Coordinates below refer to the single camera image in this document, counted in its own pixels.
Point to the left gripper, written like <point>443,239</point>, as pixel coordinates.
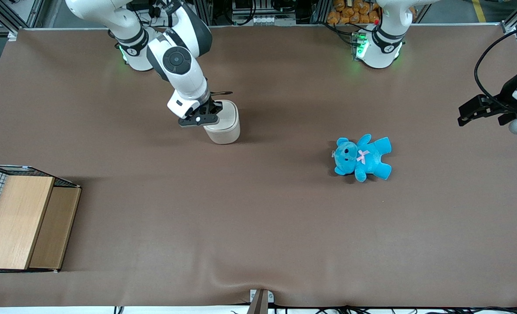
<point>501,106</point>

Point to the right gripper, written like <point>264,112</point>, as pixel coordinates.
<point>213,107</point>

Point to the small cream trash can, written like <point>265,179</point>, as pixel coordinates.
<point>228,128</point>

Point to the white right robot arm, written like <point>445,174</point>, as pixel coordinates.
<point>178,61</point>

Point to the white terminal strip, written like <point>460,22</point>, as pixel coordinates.
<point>271,20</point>

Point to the brown table mat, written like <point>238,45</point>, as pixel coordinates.
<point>258,218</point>

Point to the blue teddy bear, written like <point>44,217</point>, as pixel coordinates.
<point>369,157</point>

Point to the orange plush toy pile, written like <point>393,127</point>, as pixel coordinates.
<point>350,13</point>

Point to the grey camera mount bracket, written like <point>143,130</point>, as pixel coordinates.
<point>259,302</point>

